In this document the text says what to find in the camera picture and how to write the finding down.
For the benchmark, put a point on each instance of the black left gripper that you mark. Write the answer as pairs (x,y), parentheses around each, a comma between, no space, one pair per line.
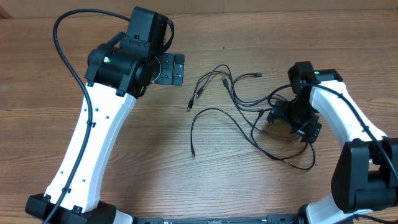
(171,74)

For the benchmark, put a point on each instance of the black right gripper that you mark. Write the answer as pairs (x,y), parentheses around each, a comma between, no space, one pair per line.
(311,129)

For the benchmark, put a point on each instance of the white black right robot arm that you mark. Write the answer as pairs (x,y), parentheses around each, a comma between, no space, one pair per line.
(365,177)

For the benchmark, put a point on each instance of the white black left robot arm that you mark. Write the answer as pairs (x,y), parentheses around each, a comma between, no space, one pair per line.
(119,72)

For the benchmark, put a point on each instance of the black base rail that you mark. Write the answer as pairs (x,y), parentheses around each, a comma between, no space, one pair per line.
(268,219)

